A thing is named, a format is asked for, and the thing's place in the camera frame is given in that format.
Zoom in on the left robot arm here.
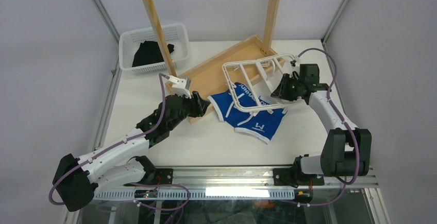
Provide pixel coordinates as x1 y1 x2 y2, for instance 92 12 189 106
49 91 211 212

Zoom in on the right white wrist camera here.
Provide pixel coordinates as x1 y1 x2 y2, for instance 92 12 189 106
290 55 300 67

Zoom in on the blue boxer underwear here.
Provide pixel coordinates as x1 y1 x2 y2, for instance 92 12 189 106
208 90 285 144

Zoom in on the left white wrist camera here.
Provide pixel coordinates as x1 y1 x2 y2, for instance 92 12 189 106
167 76 192 99

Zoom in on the white plastic clip hanger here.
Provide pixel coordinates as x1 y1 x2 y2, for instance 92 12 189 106
222 54 292 114

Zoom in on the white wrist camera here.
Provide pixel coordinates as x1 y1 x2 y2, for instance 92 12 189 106
167 76 192 99
290 55 300 67

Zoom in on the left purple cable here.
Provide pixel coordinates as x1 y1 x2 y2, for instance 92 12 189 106
48 74 191 224

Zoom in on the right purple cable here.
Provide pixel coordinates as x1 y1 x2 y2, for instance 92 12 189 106
296 47 361 206

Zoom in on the wooden hanger stand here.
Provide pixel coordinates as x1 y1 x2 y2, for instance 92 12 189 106
138 0 288 125

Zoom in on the black garment in basket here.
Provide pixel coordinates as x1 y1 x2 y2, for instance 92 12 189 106
132 41 164 67

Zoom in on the white perforated plastic basket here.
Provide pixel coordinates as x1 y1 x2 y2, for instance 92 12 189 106
119 23 191 74

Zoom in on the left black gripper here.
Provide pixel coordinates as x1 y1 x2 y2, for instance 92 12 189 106
167 91 209 131

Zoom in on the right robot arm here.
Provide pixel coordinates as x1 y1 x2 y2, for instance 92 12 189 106
271 64 372 185

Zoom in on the purple cable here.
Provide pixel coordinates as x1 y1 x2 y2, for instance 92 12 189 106
296 47 361 206
48 74 191 224

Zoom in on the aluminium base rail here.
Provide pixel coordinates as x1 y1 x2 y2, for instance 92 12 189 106
71 165 380 203

